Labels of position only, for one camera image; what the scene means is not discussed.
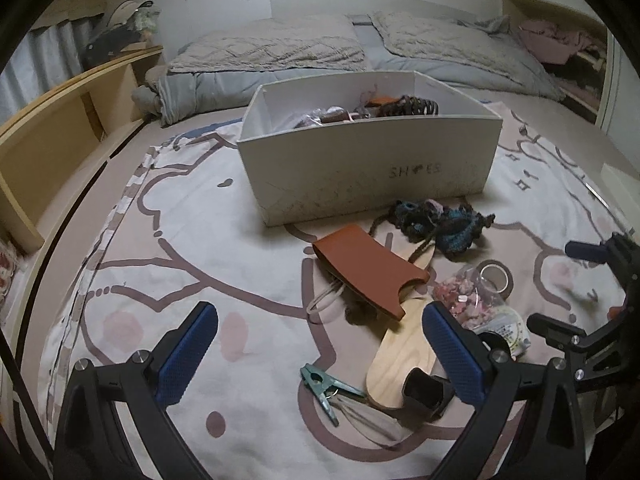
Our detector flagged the oval wooden board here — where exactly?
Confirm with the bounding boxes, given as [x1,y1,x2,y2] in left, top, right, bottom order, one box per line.
[366,297,438,411]

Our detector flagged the white cap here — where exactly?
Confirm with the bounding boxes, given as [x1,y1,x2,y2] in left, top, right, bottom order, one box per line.
[105,0,153,23]

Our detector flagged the white hair tie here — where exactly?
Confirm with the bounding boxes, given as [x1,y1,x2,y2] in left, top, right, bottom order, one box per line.
[306,282,346,316]

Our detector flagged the grey duvet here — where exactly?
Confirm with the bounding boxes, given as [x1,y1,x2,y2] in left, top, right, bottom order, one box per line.
[131,12,566,126]

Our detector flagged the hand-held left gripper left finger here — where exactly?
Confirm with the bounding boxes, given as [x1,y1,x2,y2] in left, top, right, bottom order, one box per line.
[52,301,219,480]

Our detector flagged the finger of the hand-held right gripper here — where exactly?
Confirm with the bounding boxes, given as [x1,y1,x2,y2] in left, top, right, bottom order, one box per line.
[564,232,640,286]
[527,310,632,387]

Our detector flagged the dark clothes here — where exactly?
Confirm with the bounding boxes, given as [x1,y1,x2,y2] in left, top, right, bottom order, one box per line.
[542,52,606,106]

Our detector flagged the green clip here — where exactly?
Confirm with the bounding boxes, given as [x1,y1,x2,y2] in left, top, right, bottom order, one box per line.
[299,364,366,428]

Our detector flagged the white headboard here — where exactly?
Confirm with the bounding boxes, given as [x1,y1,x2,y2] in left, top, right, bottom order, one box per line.
[270,0,501,23]

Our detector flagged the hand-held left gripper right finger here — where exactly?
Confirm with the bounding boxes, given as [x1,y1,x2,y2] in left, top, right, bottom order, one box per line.
[422,301,591,480]

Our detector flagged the pile of pink clothes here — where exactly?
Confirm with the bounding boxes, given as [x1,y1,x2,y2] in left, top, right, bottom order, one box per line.
[517,19,596,63]

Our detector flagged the brown leather sleeve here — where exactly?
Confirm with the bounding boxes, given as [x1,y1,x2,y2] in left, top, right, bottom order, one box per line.
[312,224,431,321]

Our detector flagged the black hair claw clip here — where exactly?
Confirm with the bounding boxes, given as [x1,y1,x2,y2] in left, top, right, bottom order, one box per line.
[375,95,441,117]

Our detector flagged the blue crocheted yarn piece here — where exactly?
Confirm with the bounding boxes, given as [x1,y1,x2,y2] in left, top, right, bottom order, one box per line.
[390,199,496,261]

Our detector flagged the black bag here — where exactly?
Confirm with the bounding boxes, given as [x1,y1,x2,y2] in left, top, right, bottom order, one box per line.
[82,25,133,68]

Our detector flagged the grey curtain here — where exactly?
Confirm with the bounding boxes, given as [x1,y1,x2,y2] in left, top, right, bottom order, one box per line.
[0,15,108,111]

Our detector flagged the printed cartoon blanket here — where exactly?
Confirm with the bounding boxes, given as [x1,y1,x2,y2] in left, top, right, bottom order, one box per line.
[37,110,631,480]

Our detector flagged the wooden cabinet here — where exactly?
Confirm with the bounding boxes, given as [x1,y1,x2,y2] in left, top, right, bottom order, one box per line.
[502,0,621,126]

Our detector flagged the white cardboard shoe box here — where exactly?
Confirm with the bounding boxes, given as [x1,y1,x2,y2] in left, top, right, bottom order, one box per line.
[236,70,503,227]

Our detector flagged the metal back scratcher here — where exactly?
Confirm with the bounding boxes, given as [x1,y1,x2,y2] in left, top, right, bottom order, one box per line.
[517,122,623,221]

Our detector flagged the bag of pink beads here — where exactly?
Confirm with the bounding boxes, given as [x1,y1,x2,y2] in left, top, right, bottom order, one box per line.
[432,265,506,331]

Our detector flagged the round white disc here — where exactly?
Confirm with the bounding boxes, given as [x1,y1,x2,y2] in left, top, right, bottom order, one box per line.
[475,307,533,358]

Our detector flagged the wooden shelf unit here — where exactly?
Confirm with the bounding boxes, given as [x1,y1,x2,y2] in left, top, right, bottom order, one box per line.
[0,45,165,256]

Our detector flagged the beige textured pillow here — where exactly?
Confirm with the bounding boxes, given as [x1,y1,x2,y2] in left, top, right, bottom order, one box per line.
[371,10,546,68]
[167,22,371,73]

